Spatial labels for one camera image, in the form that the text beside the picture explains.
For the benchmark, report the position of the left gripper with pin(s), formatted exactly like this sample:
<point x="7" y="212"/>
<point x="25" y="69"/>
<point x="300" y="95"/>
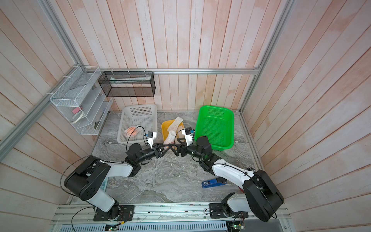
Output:
<point x="157" y="147"/>

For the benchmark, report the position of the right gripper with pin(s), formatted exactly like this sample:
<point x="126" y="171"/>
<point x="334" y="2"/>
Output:
<point x="181" y="148"/>

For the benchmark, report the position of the removed white foam net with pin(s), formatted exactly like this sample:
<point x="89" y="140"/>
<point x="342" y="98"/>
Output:
<point x="175" y="124"/>

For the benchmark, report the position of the netted orange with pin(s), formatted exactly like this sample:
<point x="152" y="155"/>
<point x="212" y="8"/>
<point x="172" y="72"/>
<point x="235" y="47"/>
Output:
<point x="170" y="138"/>
<point x="132" y="131"/>

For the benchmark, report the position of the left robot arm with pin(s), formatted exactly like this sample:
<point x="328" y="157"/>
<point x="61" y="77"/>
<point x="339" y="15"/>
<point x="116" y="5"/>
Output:
<point x="86" y="180"/>

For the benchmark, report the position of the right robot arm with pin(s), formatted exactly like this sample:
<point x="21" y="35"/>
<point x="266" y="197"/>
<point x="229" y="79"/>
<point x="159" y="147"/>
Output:
<point x="260" y="195"/>

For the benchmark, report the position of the white plastic basket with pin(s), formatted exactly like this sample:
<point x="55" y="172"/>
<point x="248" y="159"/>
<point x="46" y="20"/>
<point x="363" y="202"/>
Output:
<point x="144" y="115"/>

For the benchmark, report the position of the green plastic basket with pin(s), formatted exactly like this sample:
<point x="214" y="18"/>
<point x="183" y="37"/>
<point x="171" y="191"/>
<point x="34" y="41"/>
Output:
<point x="217" y="123"/>

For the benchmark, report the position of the blue black stapler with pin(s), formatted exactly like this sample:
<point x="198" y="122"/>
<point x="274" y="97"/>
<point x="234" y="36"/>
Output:
<point x="219" y="181"/>

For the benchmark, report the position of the white tape roll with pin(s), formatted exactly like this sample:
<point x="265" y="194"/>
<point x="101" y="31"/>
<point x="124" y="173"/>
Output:
<point x="75" y="118"/>

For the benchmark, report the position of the pink box on shelf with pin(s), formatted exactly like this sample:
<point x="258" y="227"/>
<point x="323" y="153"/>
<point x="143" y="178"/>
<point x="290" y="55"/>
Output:
<point x="76" y="110"/>

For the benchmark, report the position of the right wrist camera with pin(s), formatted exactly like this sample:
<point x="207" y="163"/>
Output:
<point x="188" y="135"/>

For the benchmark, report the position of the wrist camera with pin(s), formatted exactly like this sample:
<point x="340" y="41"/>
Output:
<point x="150" y="137"/>
<point x="188" y="135"/>

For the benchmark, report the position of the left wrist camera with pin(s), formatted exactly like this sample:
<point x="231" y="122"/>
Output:
<point x="150" y="137"/>

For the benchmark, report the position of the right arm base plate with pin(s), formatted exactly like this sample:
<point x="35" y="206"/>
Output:
<point x="220" y="210"/>

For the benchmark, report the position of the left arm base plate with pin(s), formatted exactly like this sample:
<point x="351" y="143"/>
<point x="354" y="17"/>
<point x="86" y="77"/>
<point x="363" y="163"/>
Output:
<point x="116" y="213"/>

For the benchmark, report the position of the black wire mesh basket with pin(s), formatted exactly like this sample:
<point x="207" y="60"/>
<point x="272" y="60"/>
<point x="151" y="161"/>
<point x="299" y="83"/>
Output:
<point x="127" y="84"/>

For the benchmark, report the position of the white wire shelf rack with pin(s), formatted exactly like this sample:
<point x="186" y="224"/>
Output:
<point x="80" y="89"/>

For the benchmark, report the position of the aluminium front rail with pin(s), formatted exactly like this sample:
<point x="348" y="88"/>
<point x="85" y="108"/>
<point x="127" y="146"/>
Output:
<point x="156" y="212"/>

